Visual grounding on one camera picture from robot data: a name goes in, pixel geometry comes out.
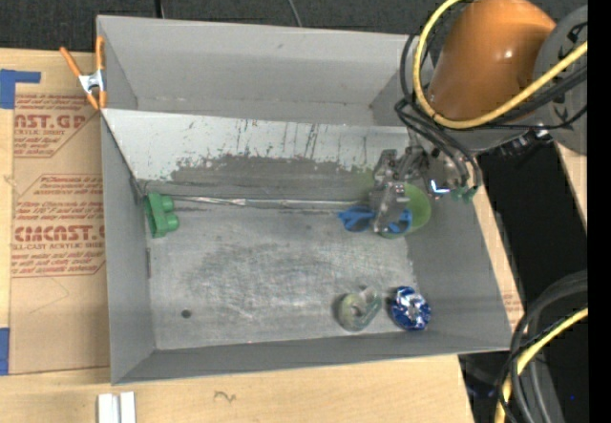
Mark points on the grey metal bin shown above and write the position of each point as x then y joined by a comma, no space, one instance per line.
267,278

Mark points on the clear glass thing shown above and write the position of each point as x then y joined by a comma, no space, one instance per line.
357,312

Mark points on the brown cardboard board, red print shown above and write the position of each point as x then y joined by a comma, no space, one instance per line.
52,220

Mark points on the blue sunglasses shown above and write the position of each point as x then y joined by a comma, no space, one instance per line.
354,218

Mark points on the green plastic bowl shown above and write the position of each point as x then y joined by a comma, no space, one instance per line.
419,208

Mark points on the green toy brick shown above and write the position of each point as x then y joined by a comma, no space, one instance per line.
160,216

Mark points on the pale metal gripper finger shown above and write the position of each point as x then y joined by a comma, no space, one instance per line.
398,204
382,213

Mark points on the blue and white crumpled packet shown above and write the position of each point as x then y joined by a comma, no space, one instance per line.
409,309

